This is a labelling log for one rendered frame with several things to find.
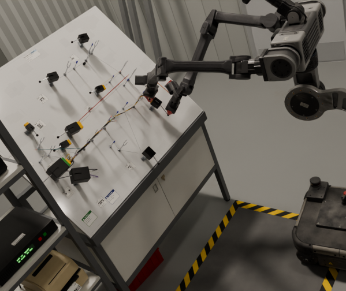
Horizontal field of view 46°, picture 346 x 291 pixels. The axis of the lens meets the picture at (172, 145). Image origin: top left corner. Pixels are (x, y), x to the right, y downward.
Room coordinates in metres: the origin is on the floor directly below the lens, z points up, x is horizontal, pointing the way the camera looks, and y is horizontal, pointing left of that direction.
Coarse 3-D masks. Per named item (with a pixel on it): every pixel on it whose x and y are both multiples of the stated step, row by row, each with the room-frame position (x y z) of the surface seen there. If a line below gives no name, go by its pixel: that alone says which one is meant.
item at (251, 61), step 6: (264, 54) 1.57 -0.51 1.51; (252, 60) 1.61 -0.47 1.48; (258, 60) 1.58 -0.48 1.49; (252, 66) 1.59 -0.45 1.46; (258, 66) 1.56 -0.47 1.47; (264, 66) 1.55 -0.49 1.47; (252, 72) 1.60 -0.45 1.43; (258, 72) 1.57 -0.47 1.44; (264, 72) 1.55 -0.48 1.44; (264, 78) 1.55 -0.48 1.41
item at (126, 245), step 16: (144, 192) 1.98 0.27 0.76; (160, 192) 2.05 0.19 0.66; (144, 208) 1.95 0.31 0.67; (160, 208) 2.02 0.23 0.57; (128, 224) 1.84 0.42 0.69; (144, 224) 1.91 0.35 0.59; (160, 224) 1.98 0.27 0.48; (112, 240) 1.75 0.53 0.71; (128, 240) 1.81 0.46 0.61; (144, 240) 1.87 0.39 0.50; (112, 256) 1.72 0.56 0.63; (128, 256) 1.77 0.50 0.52; (144, 256) 1.84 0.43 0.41; (128, 272) 1.74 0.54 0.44
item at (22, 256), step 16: (16, 208) 1.80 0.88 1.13; (0, 224) 1.72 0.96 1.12; (16, 224) 1.67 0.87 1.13; (32, 224) 1.61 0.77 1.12; (48, 224) 1.57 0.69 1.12; (0, 240) 1.59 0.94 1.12; (16, 240) 1.54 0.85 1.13; (32, 240) 1.50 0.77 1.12; (0, 256) 1.48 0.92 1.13; (16, 256) 1.43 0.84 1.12; (0, 272) 1.37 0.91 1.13
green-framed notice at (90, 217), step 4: (88, 212) 1.76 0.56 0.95; (92, 212) 1.76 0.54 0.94; (84, 216) 1.74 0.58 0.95; (88, 216) 1.74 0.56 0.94; (92, 216) 1.75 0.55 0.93; (96, 216) 1.75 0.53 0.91; (84, 220) 1.72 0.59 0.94; (88, 220) 1.73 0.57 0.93; (92, 220) 1.73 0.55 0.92; (88, 224) 1.71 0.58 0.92
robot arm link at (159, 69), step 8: (232, 56) 1.70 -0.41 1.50; (240, 56) 1.67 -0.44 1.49; (248, 56) 1.67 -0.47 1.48; (160, 64) 1.79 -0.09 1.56; (168, 64) 1.77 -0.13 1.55; (176, 64) 1.75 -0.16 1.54; (184, 64) 1.74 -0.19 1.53; (192, 64) 1.73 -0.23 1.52; (200, 64) 1.72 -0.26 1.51; (208, 64) 1.71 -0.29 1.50; (216, 64) 1.70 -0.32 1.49; (224, 64) 1.69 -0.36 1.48; (160, 72) 1.77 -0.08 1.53; (168, 72) 1.76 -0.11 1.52; (208, 72) 1.73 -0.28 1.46; (216, 72) 1.71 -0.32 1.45; (224, 72) 1.68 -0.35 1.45
